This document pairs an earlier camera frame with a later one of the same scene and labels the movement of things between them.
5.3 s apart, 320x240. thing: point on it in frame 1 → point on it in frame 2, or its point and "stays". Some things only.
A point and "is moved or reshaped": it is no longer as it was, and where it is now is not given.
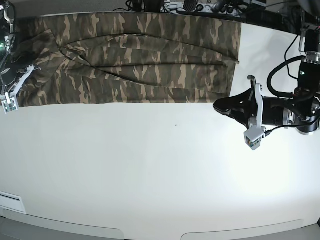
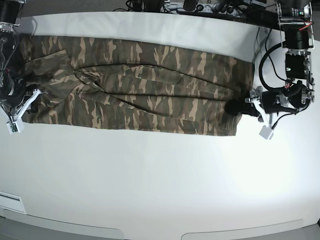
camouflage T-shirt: (99, 58) is moved or reshaped
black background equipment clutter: (284, 12) stays
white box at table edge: (12, 202) stays
